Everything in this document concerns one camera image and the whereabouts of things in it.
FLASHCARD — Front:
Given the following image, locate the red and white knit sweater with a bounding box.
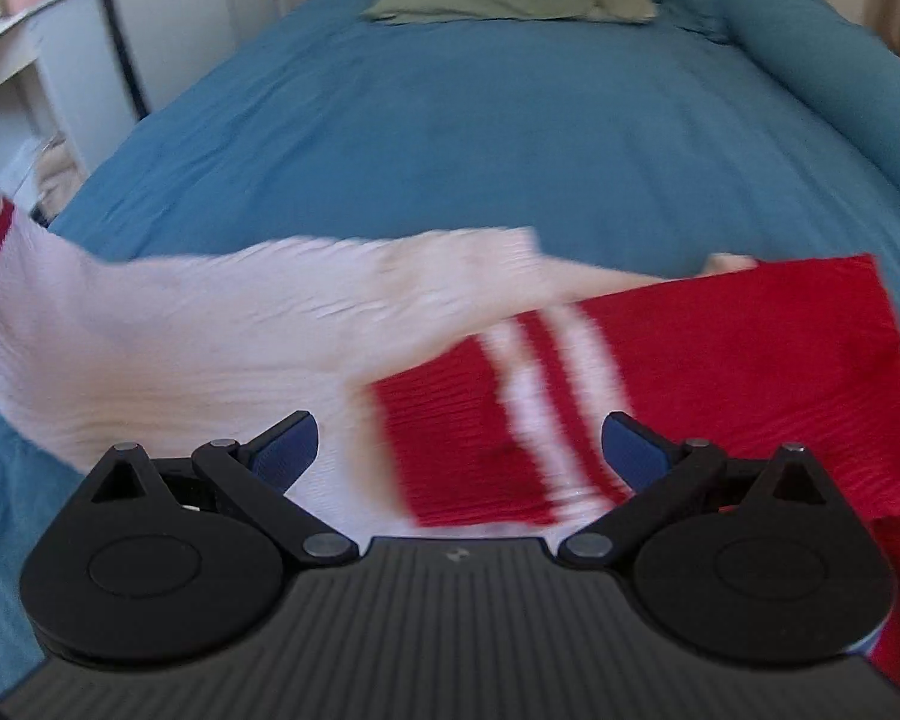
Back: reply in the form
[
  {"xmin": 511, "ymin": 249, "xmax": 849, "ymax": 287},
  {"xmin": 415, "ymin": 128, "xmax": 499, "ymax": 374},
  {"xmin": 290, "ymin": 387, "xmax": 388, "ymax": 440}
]
[{"xmin": 0, "ymin": 193, "xmax": 900, "ymax": 684}]

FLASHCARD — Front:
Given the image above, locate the rolled blue duvet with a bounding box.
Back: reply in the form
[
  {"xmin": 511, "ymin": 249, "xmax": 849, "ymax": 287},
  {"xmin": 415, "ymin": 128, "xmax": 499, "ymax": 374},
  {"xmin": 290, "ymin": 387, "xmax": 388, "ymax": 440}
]
[{"xmin": 652, "ymin": 0, "xmax": 900, "ymax": 192}]

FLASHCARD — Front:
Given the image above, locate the white shelf desk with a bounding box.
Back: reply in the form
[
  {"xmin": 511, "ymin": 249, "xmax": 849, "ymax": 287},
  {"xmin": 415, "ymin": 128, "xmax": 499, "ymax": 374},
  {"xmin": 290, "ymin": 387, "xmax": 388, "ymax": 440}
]
[{"xmin": 0, "ymin": 0, "xmax": 139, "ymax": 211}]

